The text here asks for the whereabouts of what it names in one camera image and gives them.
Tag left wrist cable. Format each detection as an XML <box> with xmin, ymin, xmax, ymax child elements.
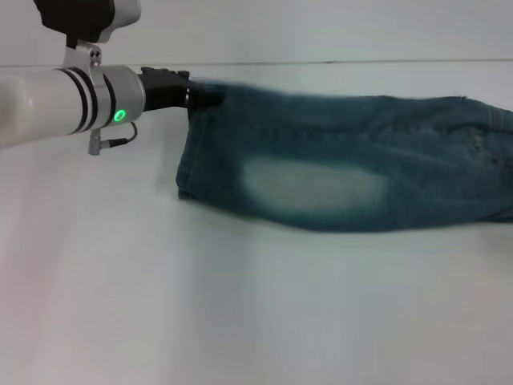
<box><xmin>88</xmin><ymin>121</ymin><xmax>139</xmax><ymax>157</ymax></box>

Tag blue denim shorts with cartoon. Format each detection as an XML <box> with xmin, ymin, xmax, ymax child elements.
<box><xmin>176</xmin><ymin>79</ymin><xmax>513</xmax><ymax>234</ymax></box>

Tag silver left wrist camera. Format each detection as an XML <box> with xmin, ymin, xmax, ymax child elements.
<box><xmin>34</xmin><ymin>0</ymin><xmax>143</xmax><ymax>45</ymax></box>

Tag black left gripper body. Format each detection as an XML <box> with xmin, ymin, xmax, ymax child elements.
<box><xmin>139</xmin><ymin>67</ymin><xmax>191</xmax><ymax>113</ymax></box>

